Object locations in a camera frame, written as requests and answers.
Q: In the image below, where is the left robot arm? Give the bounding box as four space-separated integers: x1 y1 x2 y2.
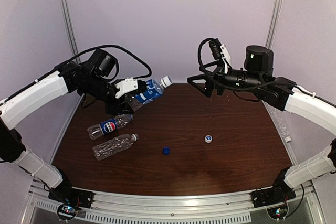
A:
1 45 152 201

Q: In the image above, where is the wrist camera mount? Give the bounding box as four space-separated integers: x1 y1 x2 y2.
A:
114 78 139 99
208 38 232 74

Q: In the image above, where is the circuit board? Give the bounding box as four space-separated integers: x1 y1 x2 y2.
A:
266 204 289 221
56 204 78 221

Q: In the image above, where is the left circuit board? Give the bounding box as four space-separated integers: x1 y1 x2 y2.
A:
56 204 78 221

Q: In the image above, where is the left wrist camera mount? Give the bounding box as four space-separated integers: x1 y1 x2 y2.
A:
114 78 139 99

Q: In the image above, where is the clear unlabeled plastic bottle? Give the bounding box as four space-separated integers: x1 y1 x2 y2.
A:
92 133 139 161

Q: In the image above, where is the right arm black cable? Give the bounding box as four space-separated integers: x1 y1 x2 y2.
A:
197 37 336 104

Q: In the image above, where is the left aluminium frame post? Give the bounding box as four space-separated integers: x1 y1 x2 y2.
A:
60 0 78 55

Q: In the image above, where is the front aluminium rail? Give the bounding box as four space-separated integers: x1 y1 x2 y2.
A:
18 179 327 223

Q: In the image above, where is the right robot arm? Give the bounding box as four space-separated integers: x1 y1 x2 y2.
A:
187 38 335 193

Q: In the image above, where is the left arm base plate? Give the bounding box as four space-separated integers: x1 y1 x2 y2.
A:
48 187 94 209

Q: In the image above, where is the right circuit board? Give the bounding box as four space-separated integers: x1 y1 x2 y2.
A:
266 204 289 221

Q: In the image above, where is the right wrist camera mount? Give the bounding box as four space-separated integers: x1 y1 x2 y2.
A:
208 38 232 74

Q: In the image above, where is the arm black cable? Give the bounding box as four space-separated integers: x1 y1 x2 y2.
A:
197 37 336 104
0 45 153 104

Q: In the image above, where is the white blue-printed bottle cap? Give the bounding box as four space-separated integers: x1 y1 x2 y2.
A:
160 76 172 88

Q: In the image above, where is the right aluminium frame post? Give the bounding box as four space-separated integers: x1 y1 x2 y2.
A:
265 0 284 48

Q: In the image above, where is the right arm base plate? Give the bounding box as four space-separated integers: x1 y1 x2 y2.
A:
250 187 296 208

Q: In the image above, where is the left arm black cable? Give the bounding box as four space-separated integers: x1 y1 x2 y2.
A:
0 45 153 104

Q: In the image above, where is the blue bottle cap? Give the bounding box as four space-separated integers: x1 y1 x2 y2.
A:
162 147 171 155

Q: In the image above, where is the Pepsi label plastic bottle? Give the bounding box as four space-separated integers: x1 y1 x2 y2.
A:
87 114 133 140

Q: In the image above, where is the blue label water bottle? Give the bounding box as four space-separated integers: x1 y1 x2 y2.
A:
125 79 165 111

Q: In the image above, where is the aluminium frame post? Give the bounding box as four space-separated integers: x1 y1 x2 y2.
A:
265 0 284 48
60 0 78 55

